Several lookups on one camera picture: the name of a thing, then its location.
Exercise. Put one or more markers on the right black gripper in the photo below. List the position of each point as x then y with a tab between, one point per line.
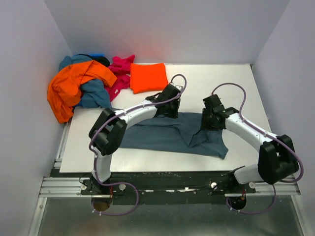
208	122

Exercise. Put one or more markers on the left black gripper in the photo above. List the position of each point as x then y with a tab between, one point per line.
168	111

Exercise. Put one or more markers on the grey-blue t-shirt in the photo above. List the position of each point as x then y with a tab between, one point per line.
182	135

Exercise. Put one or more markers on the orange t-shirt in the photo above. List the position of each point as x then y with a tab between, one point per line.
64	92
146	78

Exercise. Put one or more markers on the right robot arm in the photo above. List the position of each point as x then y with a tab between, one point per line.
276	156

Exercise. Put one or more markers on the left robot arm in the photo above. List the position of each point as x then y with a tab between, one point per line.
109	129

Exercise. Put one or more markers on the magenta t-shirt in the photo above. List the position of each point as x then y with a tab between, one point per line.
121	69

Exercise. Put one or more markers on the teal blue t-shirt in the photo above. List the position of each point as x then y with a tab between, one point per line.
94	94

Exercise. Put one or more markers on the black garment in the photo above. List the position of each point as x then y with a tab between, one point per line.
103	60

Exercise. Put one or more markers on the crumpled orange t-shirt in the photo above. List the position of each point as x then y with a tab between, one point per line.
64	92

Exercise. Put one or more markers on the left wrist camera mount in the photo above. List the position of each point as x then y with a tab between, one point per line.
180	88

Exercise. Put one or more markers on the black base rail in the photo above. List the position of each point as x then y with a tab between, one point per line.
166	188

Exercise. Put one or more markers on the aluminium extrusion frame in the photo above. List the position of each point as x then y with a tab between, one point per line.
63	211

